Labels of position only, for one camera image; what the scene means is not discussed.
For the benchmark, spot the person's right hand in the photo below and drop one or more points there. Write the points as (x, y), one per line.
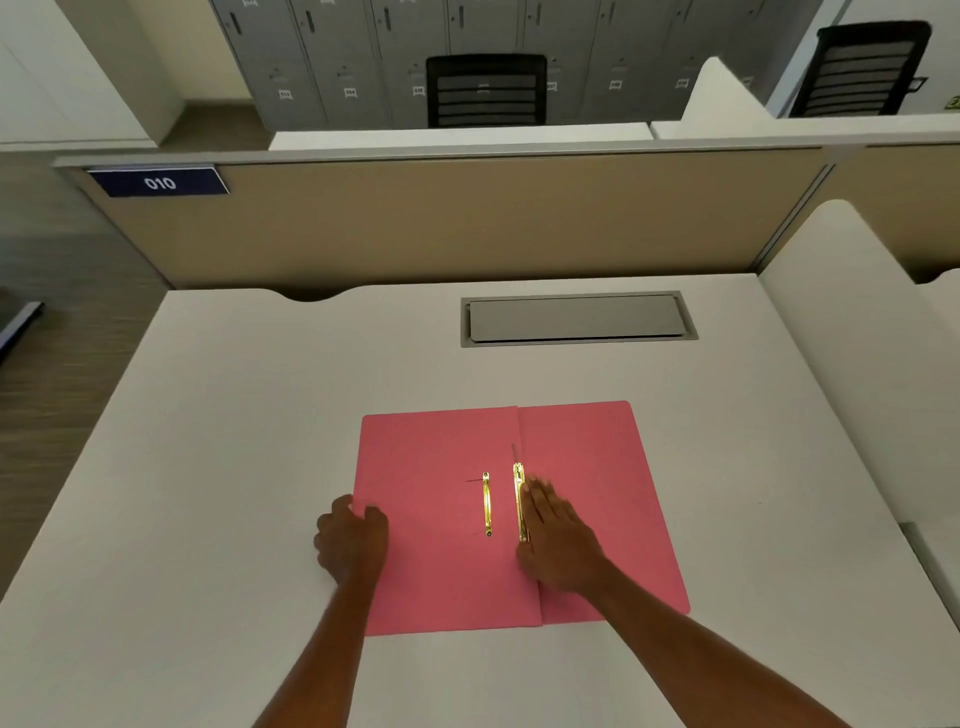
(562, 551)

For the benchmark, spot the person's left hand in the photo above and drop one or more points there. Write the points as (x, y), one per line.
(349, 544)

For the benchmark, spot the person's left thumb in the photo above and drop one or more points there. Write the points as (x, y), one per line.
(377, 519)

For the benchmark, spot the person's right thumb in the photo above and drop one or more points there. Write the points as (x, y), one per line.
(524, 555)

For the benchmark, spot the pink paper file folder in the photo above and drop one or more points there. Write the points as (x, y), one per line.
(435, 450)

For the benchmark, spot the person's right forearm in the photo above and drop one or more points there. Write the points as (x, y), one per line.
(697, 660)

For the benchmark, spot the person's left forearm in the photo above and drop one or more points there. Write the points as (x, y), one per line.
(322, 660)

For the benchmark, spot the long gold metal fastener strip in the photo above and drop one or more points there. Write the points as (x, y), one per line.
(518, 495)

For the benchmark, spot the short gold metal fastener strip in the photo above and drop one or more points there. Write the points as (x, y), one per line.
(487, 504)

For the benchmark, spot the beige desk partition panel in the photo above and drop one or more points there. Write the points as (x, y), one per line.
(487, 217)

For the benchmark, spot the white rounded side divider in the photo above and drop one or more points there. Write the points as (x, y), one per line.
(847, 337)
(720, 97)

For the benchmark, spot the blue desk number sign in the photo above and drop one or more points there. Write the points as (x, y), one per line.
(157, 182)

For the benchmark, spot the black mesh office chair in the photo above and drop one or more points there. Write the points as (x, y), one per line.
(862, 71)
(486, 90)

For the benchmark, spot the row of grey lockers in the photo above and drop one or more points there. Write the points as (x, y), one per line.
(337, 52)

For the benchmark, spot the white cabinet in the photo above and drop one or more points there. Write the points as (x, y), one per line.
(67, 67)

